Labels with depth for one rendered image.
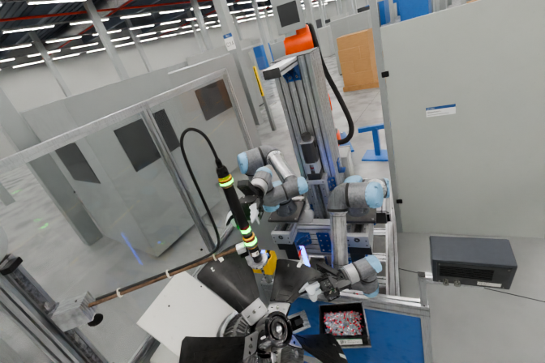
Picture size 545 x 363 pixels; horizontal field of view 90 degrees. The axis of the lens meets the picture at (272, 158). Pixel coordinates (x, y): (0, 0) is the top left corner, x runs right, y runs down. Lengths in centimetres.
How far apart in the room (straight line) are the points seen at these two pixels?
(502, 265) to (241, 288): 95
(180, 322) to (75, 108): 264
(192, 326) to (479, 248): 116
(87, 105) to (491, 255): 346
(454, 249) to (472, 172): 159
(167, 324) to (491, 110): 248
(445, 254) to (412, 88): 150
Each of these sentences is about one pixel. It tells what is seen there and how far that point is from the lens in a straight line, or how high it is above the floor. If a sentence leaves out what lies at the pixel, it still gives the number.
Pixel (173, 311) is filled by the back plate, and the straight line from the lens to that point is 132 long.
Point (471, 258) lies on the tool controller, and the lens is 131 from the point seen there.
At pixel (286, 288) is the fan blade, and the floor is 119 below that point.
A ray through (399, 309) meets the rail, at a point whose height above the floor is 82.
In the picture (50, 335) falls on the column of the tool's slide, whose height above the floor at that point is 152.
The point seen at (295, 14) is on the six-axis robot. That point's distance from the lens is 471.
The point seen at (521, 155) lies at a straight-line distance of 284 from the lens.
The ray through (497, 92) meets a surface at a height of 136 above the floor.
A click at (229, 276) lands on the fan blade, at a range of 118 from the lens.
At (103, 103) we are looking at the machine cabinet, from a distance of 358.
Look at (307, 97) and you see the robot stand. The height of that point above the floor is 178.
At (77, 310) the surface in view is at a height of 157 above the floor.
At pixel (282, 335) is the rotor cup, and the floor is 121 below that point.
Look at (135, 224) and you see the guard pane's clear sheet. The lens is 155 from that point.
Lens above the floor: 216
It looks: 23 degrees down
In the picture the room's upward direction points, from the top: 17 degrees counter-clockwise
